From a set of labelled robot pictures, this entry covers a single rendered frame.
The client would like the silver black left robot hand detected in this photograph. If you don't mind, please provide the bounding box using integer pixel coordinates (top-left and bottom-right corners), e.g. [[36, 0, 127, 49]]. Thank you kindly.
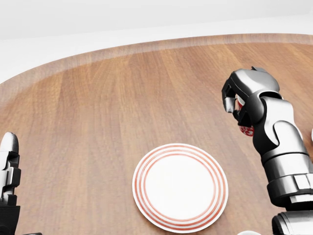
[[0, 132, 22, 235]]

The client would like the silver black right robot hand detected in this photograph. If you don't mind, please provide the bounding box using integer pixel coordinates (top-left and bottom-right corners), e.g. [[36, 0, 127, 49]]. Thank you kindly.
[[222, 66, 309, 162]]

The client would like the red patterned mug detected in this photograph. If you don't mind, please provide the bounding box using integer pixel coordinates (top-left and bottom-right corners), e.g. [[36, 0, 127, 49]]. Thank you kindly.
[[234, 94, 255, 138]]

